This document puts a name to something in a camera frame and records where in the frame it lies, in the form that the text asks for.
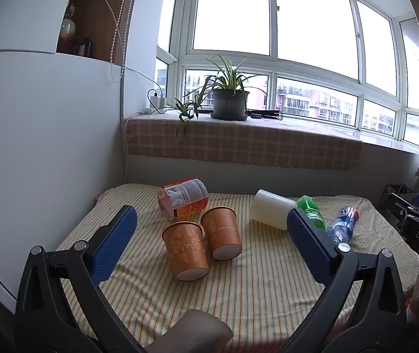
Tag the potted spider plant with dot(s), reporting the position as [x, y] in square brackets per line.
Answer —
[230, 103]

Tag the blue labelled plastic bottle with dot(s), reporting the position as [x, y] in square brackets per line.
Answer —
[341, 224]

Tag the dark bottles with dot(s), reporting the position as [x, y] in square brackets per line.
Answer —
[84, 47]

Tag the white charger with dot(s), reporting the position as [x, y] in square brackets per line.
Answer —
[156, 101]

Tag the orange labelled can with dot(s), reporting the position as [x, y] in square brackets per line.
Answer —
[183, 198]

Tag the small green plant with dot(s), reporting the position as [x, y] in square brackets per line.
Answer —
[187, 109]

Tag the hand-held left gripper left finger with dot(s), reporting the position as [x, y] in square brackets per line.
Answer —
[115, 242]

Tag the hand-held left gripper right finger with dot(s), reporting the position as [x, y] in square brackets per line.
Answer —
[310, 246]

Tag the ceramic vase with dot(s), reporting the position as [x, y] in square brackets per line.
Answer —
[68, 27]

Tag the green plastic bottle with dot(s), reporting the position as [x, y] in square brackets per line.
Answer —
[310, 207]

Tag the white framed window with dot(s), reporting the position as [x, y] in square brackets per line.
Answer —
[272, 64]

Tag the white cabinet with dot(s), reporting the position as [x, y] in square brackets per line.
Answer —
[40, 136]

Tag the plaid windowsill cloth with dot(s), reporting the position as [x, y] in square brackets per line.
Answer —
[246, 141]

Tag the black device on sill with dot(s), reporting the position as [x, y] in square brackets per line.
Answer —
[264, 114]

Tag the orange patterned paper cup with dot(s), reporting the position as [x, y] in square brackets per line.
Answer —
[220, 231]
[187, 250]

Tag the white cup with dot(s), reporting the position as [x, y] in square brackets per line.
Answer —
[268, 209]

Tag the striped bed sheet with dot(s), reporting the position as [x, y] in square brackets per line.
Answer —
[260, 294]

